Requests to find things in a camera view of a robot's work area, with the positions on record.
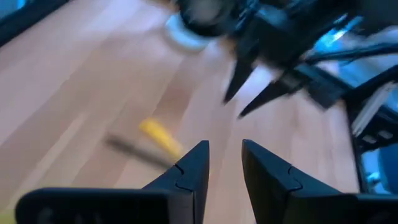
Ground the yellow highlighter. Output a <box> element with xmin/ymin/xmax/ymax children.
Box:
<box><xmin>138</xmin><ymin>117</ymin><xmax>185</xmax><ymax>160</ymax></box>

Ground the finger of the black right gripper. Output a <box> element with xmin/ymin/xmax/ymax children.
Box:
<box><xmin>222</xmin><ymin>46</ymin><xmax>261</xmax><ymax>105</ymax></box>
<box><xmin>238</xmin><ymin>72</ymin><xmax>305</xmax><ymax>119</ymax></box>

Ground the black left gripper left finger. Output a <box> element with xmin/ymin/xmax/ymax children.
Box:
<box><xmin>14</xmin><ymin>139</ymin><xmax>210</xmax><ymax>224</ymax></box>

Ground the black pen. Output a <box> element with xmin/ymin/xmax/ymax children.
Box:
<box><xmin>103</xmin><ymin>133</ymin><xmax>172</xmax><ymax>169</ymax></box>

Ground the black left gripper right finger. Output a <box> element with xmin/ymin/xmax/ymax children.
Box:
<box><xmin>241</xmin><ymin>138</ymin><xmax>398</xmax><ymax>224</ymax></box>

